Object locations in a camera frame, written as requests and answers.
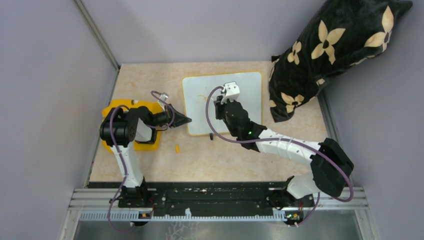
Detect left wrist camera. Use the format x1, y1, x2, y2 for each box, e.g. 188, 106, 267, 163
158, 92, 169, 106

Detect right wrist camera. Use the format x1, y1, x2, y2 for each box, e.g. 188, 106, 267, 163
220, 81, 240, 104

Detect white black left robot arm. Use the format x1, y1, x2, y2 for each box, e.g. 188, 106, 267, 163
99, 104, 192, 207

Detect yellow folded cloth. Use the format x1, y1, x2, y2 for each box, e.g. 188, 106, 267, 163
99, 99, 166, 153

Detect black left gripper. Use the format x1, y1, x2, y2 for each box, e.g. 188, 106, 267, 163
149, 103, 192, 128

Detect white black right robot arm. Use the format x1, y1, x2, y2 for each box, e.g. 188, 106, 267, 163
213, 95, 354, 206

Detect black floral pillow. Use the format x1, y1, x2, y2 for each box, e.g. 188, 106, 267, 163
268, 0, 413, 123

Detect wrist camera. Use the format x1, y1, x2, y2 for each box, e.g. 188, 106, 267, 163
158, 92, 169, 106
220, 81, 240, 104

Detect white whiteboard yellow rim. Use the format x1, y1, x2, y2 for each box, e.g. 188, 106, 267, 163
182, 71, 262, 137

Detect aluminium frame post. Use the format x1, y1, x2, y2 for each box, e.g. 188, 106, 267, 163
72, 0, 121, 71

